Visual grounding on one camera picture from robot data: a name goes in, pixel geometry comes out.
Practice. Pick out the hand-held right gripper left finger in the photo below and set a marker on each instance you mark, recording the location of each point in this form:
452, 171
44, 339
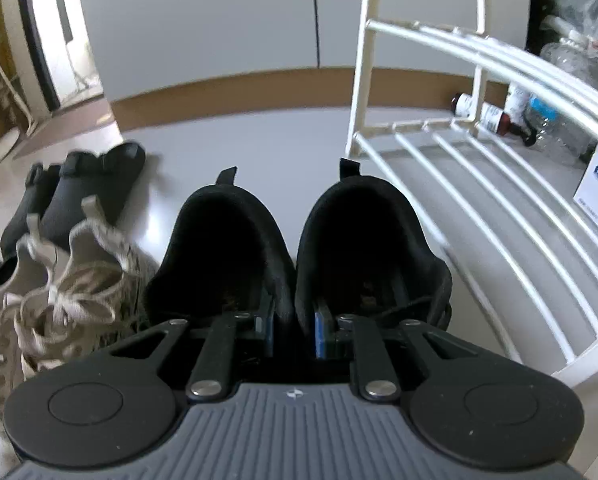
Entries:
269, 332

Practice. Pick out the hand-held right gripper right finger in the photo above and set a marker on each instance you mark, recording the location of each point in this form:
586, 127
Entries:
323, 332

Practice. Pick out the black lace-up sneaker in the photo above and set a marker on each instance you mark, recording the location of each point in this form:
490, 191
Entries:
219, 245
359, 240

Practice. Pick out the white lace-up sneaker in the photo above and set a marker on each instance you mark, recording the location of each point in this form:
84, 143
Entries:
4, 320
94, 270

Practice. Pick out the dark grey clog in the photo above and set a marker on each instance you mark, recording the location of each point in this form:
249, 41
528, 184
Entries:
99, 180
26, 205

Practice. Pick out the white metal shoe rack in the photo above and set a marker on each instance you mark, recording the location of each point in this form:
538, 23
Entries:
361, 85

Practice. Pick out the small brown bottle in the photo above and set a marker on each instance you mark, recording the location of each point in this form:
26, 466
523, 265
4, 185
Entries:
464, 103

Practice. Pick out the dark glass bottle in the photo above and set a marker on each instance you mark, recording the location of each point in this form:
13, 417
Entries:
499, 120

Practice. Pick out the brown door mat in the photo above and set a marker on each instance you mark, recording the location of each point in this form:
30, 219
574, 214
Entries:
69, 125

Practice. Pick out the plastic water bottle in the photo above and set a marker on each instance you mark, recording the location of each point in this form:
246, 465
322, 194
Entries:
559, 130

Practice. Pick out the grey cabinet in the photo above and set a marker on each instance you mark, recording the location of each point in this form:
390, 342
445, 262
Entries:
204, 20

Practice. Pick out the white standing fan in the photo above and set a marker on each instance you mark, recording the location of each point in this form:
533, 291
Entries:
1, 147

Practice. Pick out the clear plastic bottle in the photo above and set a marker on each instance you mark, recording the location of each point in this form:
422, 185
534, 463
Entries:
574, 60

